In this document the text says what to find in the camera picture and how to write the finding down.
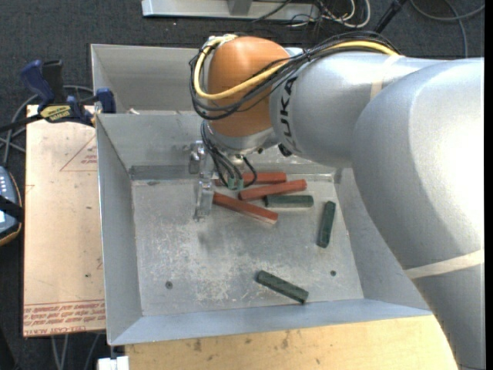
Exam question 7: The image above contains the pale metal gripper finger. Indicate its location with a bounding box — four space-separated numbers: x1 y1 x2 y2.
193 181 206 222
203 180 216 216

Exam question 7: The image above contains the red-brown flat block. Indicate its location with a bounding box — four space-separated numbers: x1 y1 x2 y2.
241 171 288 187
237 179 308 202
212 192 279 225

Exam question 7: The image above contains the grey metal bin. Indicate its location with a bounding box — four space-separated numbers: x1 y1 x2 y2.
90 43 434 347

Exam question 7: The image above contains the dark green flat block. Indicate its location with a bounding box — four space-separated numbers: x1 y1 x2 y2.
316 200 337 249
256 270 310 305
263 194 314 209

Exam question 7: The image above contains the brown cardboard board red print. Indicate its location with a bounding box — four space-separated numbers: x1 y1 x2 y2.
22 104 107 338

